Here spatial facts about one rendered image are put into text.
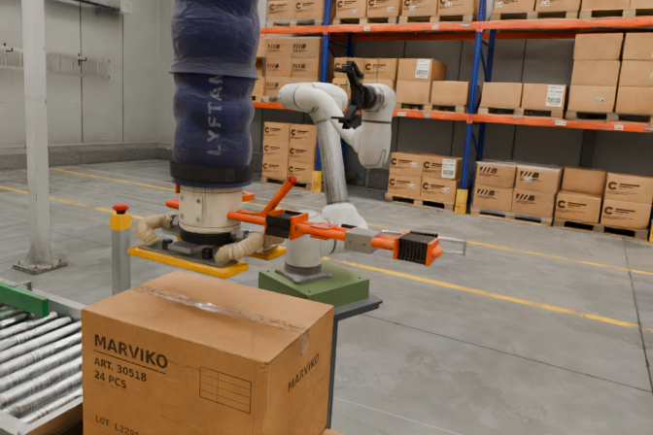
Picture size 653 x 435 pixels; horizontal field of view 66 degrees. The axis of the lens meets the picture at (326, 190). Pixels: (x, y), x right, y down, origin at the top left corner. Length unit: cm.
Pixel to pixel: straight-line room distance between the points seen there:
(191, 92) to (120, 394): 84
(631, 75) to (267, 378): 744
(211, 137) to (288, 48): 848
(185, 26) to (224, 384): 88
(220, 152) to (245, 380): 56
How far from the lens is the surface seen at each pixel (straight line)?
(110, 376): 158
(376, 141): 171
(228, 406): 135
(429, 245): 112
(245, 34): 134
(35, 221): 501
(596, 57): 822
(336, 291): 203
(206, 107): 131
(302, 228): 125
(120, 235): 248
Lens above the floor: 153
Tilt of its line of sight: 9 degrees down
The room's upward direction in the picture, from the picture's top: 4 degrees clockwise
